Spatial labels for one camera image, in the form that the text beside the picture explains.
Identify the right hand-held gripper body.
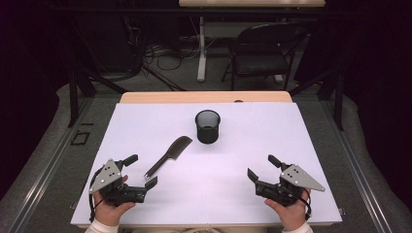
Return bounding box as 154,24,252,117
255,163,326,208

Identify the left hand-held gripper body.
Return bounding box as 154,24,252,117
89,158,147,207

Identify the dark brown handled comb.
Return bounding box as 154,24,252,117
144,135,193,180

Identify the person's left hand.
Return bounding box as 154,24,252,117
92,175,137,227

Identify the person's right hand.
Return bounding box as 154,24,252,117
264,188,312,232

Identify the white foam board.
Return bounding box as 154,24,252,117
70,102,343,226

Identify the black mesh pen cup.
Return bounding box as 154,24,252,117
194,109,222,145

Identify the light wooden table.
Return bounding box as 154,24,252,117
120,90,293,104

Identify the black folding chair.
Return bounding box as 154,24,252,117
221,22,309,92

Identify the desk with white leg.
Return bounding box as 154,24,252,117
178,0,326,83

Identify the right hand-held gripper cable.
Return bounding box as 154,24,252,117
297,188,313,221

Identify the hand-held gripper cable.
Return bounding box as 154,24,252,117
88,168,106,223
297,188,313,221

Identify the left hand-held gripper cable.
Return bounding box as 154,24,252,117
88,168,106,223

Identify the black metal frame stand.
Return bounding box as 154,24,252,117
289,68,345,132
66,66,128,128

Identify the tangle of floor cables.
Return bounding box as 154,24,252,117
127,18,203,91

